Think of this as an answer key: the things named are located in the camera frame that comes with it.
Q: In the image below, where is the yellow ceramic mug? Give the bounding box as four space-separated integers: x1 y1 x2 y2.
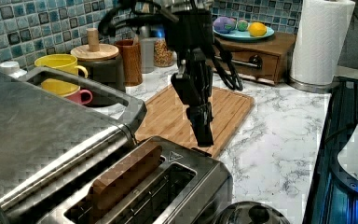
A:
34 54 89 78

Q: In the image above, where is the pink mug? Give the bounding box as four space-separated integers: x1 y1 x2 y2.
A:
65 90 93 105

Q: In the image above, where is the brown wooden utensil holder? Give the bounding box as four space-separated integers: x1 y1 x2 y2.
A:
115 39 143 87

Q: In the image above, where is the light blue plate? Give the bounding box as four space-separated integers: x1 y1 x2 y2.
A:
213 27 274 42

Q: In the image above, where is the dark canister with wooden lid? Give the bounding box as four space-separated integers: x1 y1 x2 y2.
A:
70 28 125 91

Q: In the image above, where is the shiny metal kettle lid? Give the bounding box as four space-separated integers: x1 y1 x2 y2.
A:
212 201 290 224

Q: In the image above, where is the bamboo cutting board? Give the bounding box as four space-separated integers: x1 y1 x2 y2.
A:
135 86 255 159

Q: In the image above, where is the frosted plastic cup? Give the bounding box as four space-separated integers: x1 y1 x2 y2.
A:
140 37 156 74

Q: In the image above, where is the silver two-slot toaster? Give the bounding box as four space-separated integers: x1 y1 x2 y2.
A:
37 136 233 224

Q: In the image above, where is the toast slice in toaster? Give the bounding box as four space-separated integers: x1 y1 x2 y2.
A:
88 143 162 218

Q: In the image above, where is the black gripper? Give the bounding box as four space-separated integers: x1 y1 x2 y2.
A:
171 48 213 147

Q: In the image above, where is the purple toy eggplant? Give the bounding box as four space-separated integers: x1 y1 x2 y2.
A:
213 17 236 34

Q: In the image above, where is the green toy fruit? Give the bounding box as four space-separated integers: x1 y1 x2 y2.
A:
237 20 249 32

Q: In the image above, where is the clear container with food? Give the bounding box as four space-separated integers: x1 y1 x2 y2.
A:
154 38 173 67

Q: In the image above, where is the white paper towel roll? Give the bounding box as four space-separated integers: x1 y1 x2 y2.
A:
288 0 355 93

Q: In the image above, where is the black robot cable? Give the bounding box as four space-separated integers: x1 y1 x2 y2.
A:
209 40 244 91

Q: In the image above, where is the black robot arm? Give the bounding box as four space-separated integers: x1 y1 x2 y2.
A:
98 0 214 147

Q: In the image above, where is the wooden drawer box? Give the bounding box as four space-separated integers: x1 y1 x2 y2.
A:
215 32 296 86

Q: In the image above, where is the yellow toy lemon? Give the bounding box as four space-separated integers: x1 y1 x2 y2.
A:
248 22 267 36

